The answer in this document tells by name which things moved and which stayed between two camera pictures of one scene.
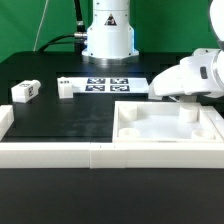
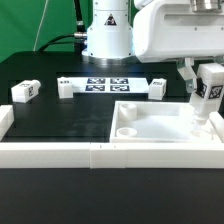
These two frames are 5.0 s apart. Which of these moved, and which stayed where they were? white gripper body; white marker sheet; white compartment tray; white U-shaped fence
Moved: white gripper body
Stayed: white marker sheet; white compartment tray; white U-shaped fence
